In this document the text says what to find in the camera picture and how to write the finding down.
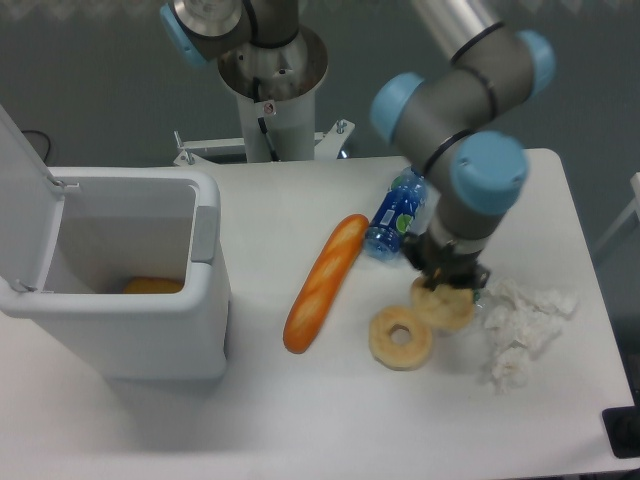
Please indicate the orange bread inside bin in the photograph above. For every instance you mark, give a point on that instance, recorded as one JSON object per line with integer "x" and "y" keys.
{"x": 150, "y": 285}

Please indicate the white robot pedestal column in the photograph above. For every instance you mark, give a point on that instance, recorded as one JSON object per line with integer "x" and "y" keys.
{"x": 275, "y": 91}

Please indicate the white metal base frame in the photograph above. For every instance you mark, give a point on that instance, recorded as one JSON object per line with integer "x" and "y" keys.
{"x": 328, "y": 145}

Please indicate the black device at table edge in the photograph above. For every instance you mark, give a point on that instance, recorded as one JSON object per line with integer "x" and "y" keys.
{"x": 622, "y": 428}

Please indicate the crumpled white tissue paper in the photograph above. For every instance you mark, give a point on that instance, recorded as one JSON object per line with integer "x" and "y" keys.
{"x": 521, "y": 323}

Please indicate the white object at right edge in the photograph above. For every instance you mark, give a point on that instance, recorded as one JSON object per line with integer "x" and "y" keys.
{"x": 625, "y": 222}

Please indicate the blue plastic drink bottle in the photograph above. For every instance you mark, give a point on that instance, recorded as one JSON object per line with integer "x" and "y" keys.
{"x": 404, "y": 200}

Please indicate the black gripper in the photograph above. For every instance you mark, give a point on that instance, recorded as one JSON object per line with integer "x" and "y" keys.
{"x": 444, "y": 264}

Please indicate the white open-lid bin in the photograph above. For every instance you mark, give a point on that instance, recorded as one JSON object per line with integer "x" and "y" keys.
{"x": 72, "y": 238}

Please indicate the long orange baguette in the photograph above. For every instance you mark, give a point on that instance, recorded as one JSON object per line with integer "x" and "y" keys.
{"x": 315, "y": 299}

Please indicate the flat ring-shaped bread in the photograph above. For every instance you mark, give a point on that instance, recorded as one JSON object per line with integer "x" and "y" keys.
{"x": 399, "y": 356}

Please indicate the clear green-label water bottle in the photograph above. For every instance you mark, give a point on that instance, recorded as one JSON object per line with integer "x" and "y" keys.
{"x": 480, "y": 298}

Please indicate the round knotted bread roll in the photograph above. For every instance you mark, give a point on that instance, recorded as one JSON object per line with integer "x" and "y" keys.
{"x": 444, "y": 308}

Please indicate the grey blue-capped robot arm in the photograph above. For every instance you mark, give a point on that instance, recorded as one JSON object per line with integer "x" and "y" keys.
{"x": 441, "y": 127}

